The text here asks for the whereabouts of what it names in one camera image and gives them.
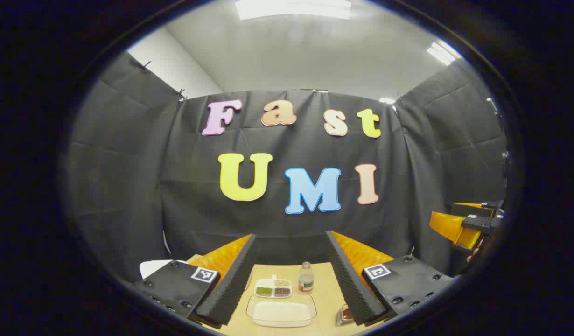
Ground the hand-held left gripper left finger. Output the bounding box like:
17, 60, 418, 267
133, 233, 259, 327

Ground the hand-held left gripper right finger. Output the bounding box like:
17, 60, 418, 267
325, 230, 455, 327

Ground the clear chopstick holder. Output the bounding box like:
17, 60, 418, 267
335, 303, 355, 326

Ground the white divided bean dish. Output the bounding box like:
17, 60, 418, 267
254, 275, 293, 299

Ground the clear plastic bottle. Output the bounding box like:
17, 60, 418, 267
298, 261, 315, 295

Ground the clear plastic tray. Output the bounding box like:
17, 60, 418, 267
246, 293, 317, 328

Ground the black backdrop cloth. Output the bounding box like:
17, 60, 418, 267
65, 50, 508, 280

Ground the small ceiling light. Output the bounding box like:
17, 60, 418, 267
427, 41, 457, 66

